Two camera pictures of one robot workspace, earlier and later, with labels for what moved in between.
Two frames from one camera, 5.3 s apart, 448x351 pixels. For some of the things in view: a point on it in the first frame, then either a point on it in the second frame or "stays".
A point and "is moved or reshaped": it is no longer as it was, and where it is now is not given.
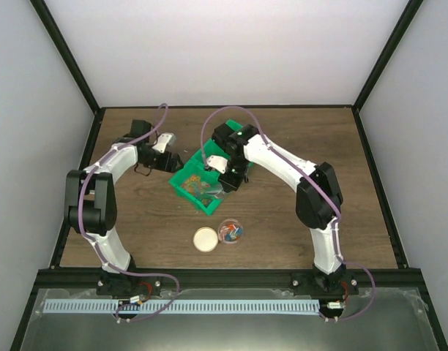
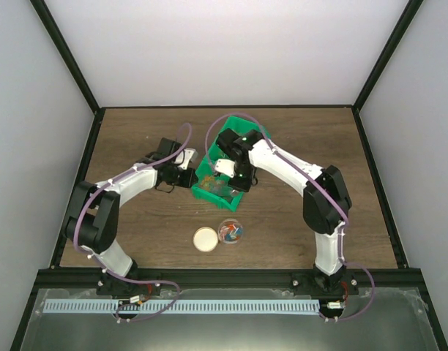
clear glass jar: [230, 231] stays
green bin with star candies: [201, 187] is moved or reshaped
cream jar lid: [205, 239] stays
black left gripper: [172, 163] to [191, 180]
